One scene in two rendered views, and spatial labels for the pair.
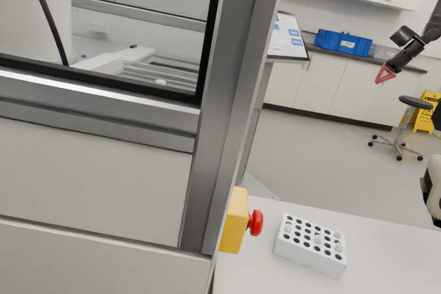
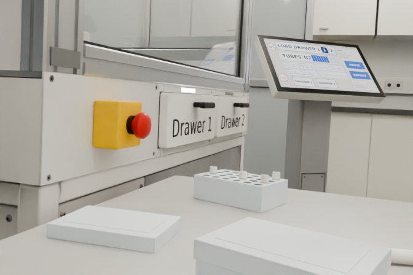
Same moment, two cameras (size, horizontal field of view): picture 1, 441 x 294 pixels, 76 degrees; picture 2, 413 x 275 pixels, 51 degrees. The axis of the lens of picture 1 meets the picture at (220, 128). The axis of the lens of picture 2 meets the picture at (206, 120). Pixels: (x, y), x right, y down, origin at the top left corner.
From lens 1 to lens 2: 53 cm
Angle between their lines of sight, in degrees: 29
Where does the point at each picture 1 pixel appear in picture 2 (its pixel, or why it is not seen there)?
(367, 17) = not seen: outside the picture
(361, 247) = (324, 205)
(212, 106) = not seen: outside the picture
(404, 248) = (397, 212)
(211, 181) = (36, 7)
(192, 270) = (31, 91)
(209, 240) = (37, 56)
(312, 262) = (230, 197)
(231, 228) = (106, 115)
